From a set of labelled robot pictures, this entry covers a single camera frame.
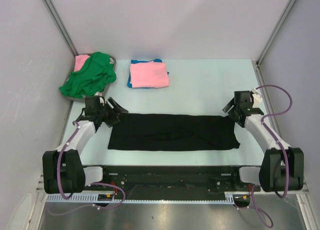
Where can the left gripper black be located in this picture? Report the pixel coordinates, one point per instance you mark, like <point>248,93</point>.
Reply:
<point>114,119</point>

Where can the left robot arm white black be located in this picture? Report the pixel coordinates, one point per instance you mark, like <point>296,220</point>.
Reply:
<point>63,171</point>

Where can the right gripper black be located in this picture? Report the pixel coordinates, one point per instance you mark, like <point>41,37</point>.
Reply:
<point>229,105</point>

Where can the aluminium frame post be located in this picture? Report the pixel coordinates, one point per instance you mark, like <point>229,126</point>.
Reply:
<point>276,31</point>
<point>60,26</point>

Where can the green t shirt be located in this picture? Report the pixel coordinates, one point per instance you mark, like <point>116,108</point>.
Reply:
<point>90,77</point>

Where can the grey slotted cable duct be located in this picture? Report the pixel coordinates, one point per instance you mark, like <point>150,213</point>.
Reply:
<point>105,198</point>

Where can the pink t shirt in tray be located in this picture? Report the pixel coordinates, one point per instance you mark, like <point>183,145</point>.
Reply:
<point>80,61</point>

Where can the folded pink t shirt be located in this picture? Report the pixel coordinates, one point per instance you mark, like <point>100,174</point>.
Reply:
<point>150,75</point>

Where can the grey laundry tray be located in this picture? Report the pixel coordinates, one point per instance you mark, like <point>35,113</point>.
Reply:
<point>105,90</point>

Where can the right aluminium frame post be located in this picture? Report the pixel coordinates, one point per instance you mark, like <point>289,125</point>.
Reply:
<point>276,31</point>

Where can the left aluminium frame post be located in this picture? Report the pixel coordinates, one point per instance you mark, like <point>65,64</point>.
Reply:
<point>60,26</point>

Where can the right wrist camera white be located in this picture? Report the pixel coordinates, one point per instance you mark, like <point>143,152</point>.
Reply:
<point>256,98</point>

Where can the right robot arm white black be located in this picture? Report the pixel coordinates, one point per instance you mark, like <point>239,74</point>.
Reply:
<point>282,167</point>

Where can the black polo shirt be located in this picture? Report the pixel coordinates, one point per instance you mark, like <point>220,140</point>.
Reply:
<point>173,132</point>

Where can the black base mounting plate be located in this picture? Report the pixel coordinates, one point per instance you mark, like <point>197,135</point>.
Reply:
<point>175,182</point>

